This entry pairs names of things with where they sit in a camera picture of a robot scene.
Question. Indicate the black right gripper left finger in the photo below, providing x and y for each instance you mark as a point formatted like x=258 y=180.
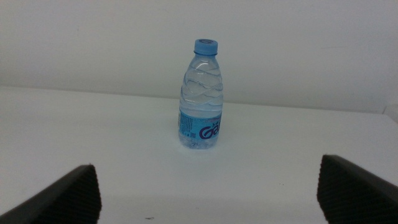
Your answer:
x=62 y=199

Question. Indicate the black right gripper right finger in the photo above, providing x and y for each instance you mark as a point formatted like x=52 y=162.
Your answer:
x=357 y=196

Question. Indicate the clear water bottle blue cap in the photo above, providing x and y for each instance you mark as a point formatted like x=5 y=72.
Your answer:
x=200 y=102

